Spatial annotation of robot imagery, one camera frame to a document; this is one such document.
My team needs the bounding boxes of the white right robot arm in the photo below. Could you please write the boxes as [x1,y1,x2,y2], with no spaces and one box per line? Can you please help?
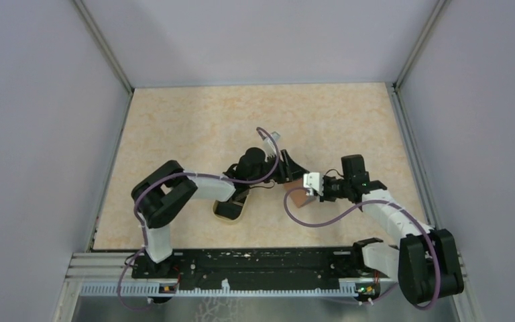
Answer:
[303,154,465,309]

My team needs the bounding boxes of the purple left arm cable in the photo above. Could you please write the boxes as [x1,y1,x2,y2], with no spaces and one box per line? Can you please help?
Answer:
[116,126,283,312]

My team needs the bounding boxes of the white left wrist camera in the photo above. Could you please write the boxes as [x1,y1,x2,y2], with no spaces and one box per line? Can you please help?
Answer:
[262,131,281,156]

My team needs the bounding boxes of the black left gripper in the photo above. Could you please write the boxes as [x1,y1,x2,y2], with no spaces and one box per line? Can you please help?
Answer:
[249,149,308,186]

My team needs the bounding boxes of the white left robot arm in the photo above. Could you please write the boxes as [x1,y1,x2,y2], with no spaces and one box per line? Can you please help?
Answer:
[131,147,308,278]

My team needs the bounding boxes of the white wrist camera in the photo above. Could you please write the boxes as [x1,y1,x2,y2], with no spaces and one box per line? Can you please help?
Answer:
[302,172,324,197]
[262,131,281,156]

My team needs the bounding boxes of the white slotted cable duct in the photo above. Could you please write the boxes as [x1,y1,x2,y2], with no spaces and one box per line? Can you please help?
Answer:
[80,279,358,298]

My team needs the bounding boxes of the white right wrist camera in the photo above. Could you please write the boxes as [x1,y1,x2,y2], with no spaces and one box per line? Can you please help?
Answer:
[302,172,324,197]

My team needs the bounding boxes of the beige oval tray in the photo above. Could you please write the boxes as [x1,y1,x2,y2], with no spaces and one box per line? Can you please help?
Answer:
[213,198,247,223]

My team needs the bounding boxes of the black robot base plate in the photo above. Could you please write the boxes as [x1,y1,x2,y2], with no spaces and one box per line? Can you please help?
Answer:
[131,246,375,291]

